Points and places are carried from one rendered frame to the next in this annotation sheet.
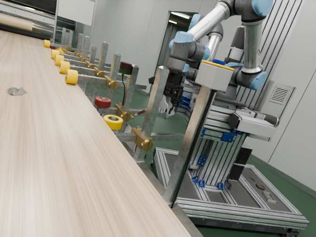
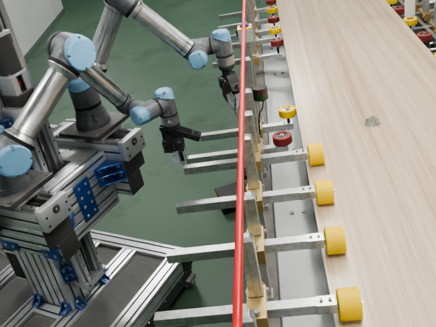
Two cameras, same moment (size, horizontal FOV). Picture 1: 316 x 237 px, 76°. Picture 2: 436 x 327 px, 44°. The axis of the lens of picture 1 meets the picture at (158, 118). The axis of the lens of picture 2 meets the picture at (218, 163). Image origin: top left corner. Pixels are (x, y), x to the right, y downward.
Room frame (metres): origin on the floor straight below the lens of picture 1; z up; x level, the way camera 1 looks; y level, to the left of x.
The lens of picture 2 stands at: (2.56, 1.51, 1.95)
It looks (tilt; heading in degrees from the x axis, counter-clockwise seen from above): 30 degrees down; 226
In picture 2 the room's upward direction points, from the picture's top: 12 degrees counter-clockwise
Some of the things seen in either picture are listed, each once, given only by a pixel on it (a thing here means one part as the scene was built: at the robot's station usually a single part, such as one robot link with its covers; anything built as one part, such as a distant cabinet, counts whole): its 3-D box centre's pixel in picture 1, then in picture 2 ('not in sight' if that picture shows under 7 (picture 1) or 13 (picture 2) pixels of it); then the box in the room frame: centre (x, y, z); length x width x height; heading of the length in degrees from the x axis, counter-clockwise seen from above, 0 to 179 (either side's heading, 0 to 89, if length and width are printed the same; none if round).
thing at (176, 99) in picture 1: (174, 97); (172, 137); (1.26, -0.06, 0.97); 0.09 x 0.08 x 0.12; 127
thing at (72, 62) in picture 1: (91, 65); (250, 247); (1.67, 0.65, 0.95); 0.50 x 0.04 x 0.04; 127
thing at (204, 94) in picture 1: (186, 151); (253, 83); (0.62, -0.13, 0.93); 0.05 x 0.05 x 0.45; 37
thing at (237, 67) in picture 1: (234, 73); (82, 87); (1.40, -0.40, 1.20); 0.13 x 0.12 x 0.14; 39
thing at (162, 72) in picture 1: (149, 121); (254, 106); (0.83, 0.03, 0.92); 0.04 x 0.04 x 0.48; 37
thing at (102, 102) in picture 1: (101, 108); (283, 145); (0.99, 0.30, 0.85); 0.08 x 0.08 x 0.11
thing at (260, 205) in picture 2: (98, 73); (255, 196); (1.44, 0.50, 0.95); 0.14 x 0.06 x 0.05; 37
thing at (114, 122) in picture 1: (111, 130); (288, 118); (0.77, 0.18, 0.85); 0.08 x 0.08 x 0.11
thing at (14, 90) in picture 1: (15, 89); (372, 119); (0.76, 0.58, 0.91); 0.09 x 0.07 x 0.02; 13
